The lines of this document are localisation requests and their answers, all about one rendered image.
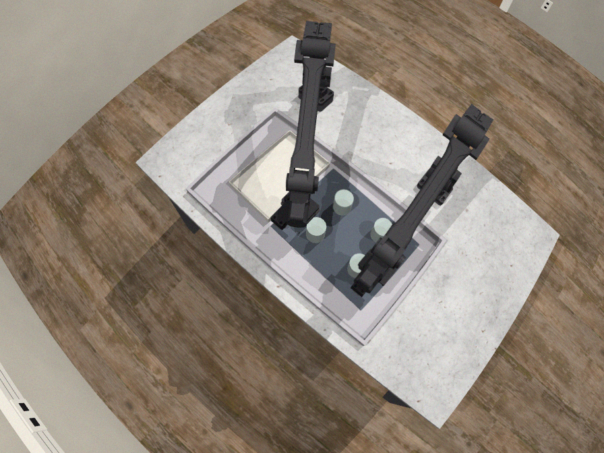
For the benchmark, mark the dark grey flat mat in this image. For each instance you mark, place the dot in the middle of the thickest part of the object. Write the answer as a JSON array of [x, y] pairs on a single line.
[[345, 235]]

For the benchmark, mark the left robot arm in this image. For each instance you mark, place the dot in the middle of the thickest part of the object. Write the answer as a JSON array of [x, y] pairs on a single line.
[[470, 130]]

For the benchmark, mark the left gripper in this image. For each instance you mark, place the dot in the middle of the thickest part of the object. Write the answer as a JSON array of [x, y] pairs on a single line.
[[386, 277]]

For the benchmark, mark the clear glass cylinder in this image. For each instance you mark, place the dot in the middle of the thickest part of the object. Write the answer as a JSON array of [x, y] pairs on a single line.
[[353, 268], [380, 228], [316, 229], [343, 202]]

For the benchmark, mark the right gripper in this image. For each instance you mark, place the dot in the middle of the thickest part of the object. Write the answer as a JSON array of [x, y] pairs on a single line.
[[313, 208]]

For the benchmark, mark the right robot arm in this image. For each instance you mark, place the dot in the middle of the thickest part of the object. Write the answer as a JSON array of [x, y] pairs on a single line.
[[300, 184]]

